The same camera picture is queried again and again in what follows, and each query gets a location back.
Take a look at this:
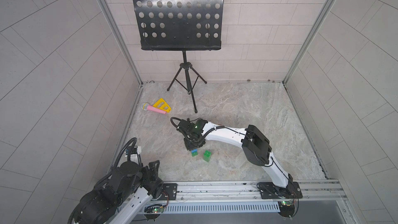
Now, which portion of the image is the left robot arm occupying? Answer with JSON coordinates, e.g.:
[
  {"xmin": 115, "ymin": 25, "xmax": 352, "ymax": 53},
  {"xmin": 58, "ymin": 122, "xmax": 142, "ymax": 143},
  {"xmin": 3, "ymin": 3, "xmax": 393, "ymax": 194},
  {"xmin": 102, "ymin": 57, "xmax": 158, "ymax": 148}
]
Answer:
[{"xmin": 67, "ymin": 138, "xmax": 164, "ymax": 224}]

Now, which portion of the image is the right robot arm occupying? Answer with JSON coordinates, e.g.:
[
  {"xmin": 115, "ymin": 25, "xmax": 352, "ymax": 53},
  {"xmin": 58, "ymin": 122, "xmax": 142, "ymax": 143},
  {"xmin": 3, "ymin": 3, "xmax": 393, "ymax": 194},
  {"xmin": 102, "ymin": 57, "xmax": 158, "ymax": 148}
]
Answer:
[{"xmin": 171, "ymin": 117, "xmax": 303, "ymax": 200}]

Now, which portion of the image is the left circuit board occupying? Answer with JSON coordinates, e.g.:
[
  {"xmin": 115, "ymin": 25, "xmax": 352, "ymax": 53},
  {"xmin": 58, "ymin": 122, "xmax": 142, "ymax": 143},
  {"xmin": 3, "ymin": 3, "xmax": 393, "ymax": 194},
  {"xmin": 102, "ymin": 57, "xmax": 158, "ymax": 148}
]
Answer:
[{"xmin": 144, "ymin": 204, "xmax": 166, "ymax": 214}]

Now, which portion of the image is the circuit board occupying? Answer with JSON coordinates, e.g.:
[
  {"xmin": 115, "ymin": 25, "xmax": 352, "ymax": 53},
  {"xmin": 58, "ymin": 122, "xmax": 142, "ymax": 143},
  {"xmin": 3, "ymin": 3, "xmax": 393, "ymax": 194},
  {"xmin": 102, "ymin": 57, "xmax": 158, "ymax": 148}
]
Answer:
[
  {"xmin": 278, "ymin": 201, "xmax": 296, "ymax": 218},
  {"xmin": 144, "ymin": 204, "xmax": 166, "ymax": 214}
]

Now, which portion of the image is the yellow triangle toy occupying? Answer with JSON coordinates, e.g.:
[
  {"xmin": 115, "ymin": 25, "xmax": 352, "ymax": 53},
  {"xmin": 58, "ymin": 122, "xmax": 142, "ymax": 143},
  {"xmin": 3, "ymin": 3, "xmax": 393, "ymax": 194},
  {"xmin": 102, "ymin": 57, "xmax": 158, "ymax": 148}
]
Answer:
[{"xmin": 153, "ymin": 98, "xmax": 171, "ymax": 113}]

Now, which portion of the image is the pink toy microphone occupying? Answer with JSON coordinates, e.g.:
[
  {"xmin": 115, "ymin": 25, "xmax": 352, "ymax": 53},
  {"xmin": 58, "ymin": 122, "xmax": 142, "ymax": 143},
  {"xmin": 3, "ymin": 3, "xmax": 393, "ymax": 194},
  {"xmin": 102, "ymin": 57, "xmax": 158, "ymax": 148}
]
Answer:
[{"xmin": 141, "ymin": 103, "xmax": 167, "ymax": 115}]

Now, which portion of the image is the right circuit board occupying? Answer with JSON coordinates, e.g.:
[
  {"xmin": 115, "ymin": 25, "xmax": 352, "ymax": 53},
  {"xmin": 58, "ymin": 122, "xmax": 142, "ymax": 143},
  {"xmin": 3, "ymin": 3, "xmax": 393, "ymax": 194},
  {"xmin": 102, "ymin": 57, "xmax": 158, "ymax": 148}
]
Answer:
[{"xmin": 278, "ymin": 201, "xmax": 296, "ymax": 218}]

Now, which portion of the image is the black perforated music stand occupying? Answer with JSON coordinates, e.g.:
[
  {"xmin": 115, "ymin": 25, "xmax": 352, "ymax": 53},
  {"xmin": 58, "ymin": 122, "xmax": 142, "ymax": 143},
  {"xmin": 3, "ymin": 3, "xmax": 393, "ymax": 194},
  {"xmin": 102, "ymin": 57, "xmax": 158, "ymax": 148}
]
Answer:
[{"xmin": 133, "ymin": 0, "xmax": 224, "ymax": 96}]

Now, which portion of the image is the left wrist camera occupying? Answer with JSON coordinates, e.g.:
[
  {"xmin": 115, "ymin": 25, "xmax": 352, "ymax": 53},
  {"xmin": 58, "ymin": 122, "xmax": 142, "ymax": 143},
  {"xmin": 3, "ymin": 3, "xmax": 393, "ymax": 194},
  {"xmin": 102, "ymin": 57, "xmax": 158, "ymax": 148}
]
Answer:
[{"xmin": 125, "ymin": 146, "xmax": 142, "ymax": 163}]

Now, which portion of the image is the aluminium mounting rail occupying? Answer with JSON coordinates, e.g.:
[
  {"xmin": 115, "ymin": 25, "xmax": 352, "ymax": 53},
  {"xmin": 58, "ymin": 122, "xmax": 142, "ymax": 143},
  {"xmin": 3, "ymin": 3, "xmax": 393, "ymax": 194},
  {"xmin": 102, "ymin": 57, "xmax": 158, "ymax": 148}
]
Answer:
[{"xmin": 152, "ymin": 179, "xmax": 347, "ymax": 203}]

